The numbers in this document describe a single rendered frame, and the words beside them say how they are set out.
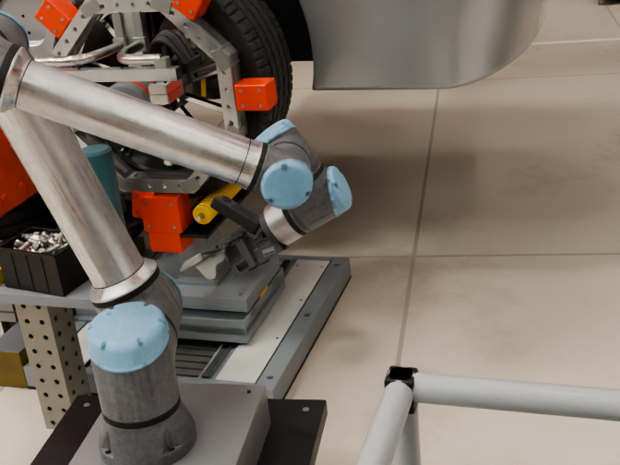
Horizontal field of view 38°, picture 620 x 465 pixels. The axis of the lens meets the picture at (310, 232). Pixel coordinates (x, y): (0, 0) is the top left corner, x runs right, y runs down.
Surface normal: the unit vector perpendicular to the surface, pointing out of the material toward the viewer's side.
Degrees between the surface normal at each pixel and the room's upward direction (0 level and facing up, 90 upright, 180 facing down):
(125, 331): 6
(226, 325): 90
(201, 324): 90
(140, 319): 6
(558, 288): 0
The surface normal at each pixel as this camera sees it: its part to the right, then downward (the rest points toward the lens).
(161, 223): -0.30, 0.41
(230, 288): -0.10, -0.91
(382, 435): 0.15, -0.87
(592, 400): -0.27, -0.35
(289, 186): 0.13, 0.43
